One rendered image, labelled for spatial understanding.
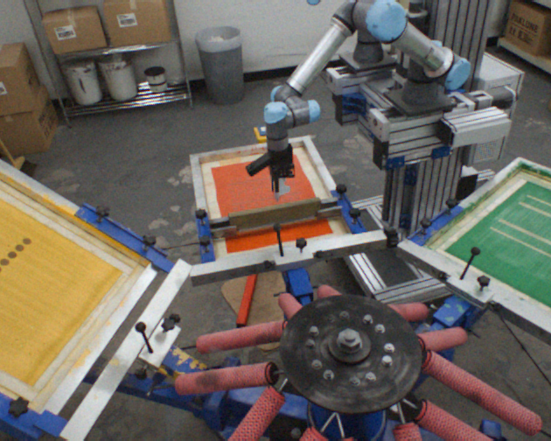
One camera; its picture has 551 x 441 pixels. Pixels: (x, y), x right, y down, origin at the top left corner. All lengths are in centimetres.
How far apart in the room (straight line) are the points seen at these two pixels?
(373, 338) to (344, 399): 16
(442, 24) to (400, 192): 87
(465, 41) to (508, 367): 158
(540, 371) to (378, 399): 189
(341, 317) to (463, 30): 154
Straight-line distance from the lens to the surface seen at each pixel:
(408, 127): 214
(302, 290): 155
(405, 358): 108
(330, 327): 112
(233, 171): 227
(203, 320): 289
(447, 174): 270
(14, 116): 484
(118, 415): 268
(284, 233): 189
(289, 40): 554
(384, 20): 167
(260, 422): 110
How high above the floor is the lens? 218
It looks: 38 degrees down
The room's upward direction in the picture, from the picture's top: 4 degrees counter-clockwise
